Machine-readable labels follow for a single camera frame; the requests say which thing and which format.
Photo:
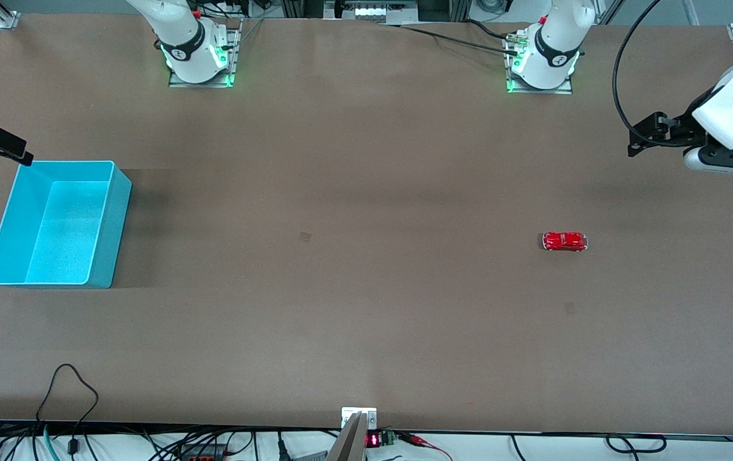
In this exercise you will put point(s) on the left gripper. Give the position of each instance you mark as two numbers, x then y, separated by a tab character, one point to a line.
684	125

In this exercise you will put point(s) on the red beetle toy car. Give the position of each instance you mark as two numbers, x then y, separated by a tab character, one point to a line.
564	241

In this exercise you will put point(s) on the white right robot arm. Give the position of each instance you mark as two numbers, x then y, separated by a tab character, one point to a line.
180	38

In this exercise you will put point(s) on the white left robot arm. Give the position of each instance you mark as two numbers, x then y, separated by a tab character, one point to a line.
552	45

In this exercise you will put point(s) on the blue plastic box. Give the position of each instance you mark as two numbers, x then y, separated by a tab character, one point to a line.
65	237

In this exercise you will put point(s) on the silver equipment box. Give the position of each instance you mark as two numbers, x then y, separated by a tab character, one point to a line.
372	11

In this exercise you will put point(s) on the small square tape patch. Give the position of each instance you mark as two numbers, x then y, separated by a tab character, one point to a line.
305	237

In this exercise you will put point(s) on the black power strip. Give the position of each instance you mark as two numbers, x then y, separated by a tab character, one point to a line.
203	453

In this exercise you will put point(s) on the red LED display module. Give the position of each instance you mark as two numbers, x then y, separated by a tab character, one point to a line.
373	440

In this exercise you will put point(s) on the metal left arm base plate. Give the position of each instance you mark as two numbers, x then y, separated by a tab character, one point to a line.
542	91

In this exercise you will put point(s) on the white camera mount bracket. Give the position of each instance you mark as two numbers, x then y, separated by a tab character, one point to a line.
348	415

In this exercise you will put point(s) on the grey camera pole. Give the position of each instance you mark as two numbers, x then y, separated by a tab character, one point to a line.
350	445

